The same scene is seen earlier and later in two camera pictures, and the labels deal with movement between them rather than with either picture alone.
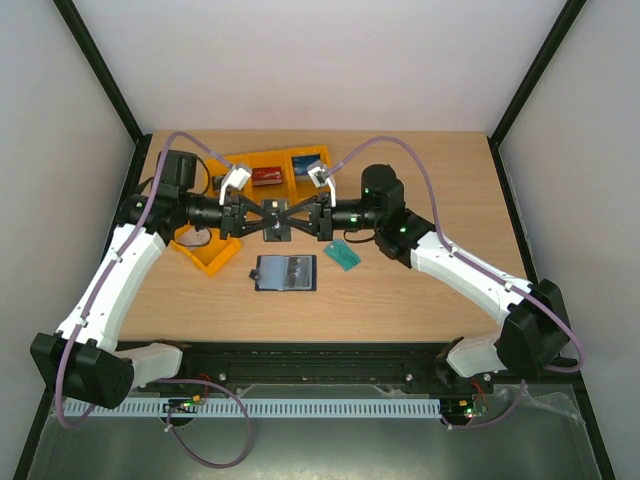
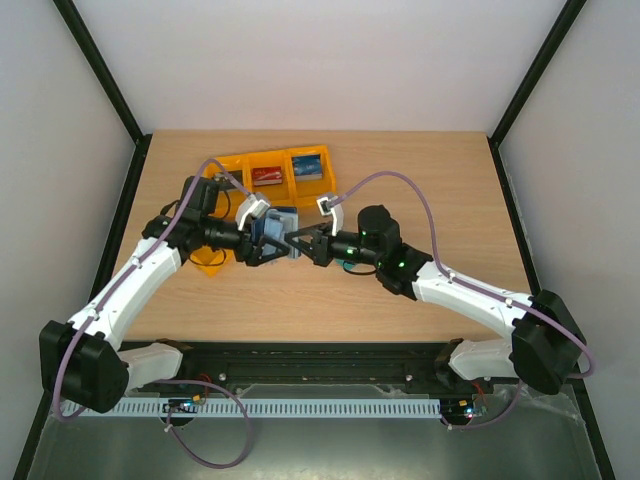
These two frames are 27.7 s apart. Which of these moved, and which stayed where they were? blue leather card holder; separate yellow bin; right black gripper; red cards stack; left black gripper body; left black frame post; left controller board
Moved: blue leather card holder; right black gripper; left black gripper body
Stayed: red cards stack; separate yellow bin; left controller board; left black frame post
